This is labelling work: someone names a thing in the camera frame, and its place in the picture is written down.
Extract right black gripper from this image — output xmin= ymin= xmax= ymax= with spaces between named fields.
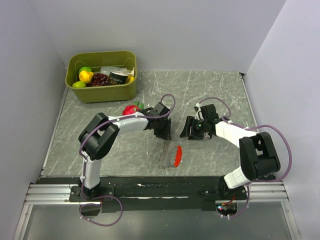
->
xmin=179 ymin=115 xmax=208 ymax=140

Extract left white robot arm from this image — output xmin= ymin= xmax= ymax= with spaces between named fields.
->
xmin=78 ymin=102 xmax=172 ymax=201

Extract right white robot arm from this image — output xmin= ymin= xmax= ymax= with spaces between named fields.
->
xmin=179 ymin=103 xmax=281 ymax=200

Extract yellow toy banana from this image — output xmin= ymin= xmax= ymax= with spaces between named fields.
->
xmin=126 ymin=75 xmax=135 ymax=84

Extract black tin can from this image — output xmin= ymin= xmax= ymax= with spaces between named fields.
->
xmin=109 ymin=71 xmax=129 ymax=85

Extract olive green plastic bin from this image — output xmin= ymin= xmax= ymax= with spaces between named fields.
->
xmin=65 ymin=50 xmax=138 ymax=104

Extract purple toy grapes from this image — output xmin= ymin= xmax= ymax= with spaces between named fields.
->
xmin=87 ymin=72 xmax=110 ymax=87

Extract clear plastic bottle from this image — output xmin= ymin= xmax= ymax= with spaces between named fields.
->
xmin=100 ymin=66 xmax=128 ymax=75

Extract yellow toy pear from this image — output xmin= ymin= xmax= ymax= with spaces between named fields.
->
xmin=78 ymin=70 xmax=94 ymax=84

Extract green toy lime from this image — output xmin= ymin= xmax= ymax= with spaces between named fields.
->
xmin=72 ymin=81 xmax=87 ymax=89

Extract green toy apple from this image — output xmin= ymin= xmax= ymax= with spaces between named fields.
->
xmin=78 ymin=66 xmax=92 ymax=73

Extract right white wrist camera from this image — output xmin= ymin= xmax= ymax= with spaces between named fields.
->
xmin=194 ymin=105 xmax=205 ymax=122

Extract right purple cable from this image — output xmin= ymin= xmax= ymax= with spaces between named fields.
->
xmin=194 ymin=97 xmax=293 ymax=221

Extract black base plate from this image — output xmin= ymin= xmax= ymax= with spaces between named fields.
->
xmin=69 ymin=176 xmax=247 ymax=213

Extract aluminium frame rail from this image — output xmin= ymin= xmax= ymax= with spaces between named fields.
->
xmin=23 ymin=182 xmax=289 ymax=205

